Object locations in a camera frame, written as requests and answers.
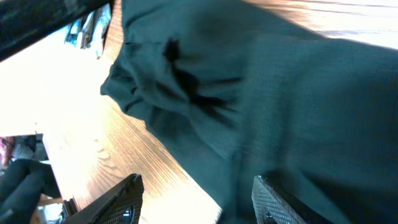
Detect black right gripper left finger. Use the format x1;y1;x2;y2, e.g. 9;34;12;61
64;174;144;224

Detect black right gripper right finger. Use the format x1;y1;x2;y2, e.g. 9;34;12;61
251;175;329;224

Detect black t-shirt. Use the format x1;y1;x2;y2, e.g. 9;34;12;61
101;0;397;223

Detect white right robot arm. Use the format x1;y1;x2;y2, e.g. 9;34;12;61
1;159;144;223

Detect folded light blue jeans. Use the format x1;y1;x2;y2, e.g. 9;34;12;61
64;3;111;59

